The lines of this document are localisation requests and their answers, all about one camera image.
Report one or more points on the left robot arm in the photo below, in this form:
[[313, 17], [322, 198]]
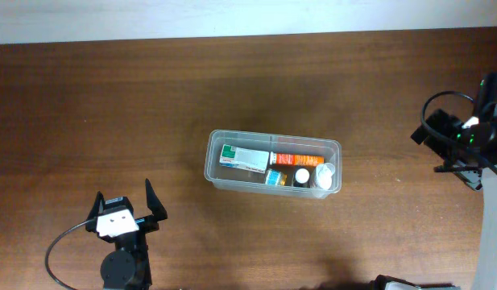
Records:
[[128, 266]]

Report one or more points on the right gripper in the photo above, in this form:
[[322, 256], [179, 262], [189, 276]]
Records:
[[470, 176]]

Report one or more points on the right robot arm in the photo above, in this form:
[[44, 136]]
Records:
[[485, 277]]

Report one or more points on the small blue-labelled gold-cap bottle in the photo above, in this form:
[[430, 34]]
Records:
[[275, 178]]

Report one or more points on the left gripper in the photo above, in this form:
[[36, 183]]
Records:
[[149, 222]]

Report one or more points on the orange tablet tube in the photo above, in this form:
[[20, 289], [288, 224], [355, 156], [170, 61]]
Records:
[[295, 160]]

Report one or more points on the dark bottle white cap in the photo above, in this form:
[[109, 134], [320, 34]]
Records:
[[301, 178]]

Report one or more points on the clear plastic container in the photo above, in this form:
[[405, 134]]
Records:
[[252, 182]]

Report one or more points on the white green medicine box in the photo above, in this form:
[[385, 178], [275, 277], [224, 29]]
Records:
[[244, 159]]

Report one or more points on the white squeeze bottle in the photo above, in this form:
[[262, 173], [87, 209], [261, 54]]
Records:
[[322, 176]]

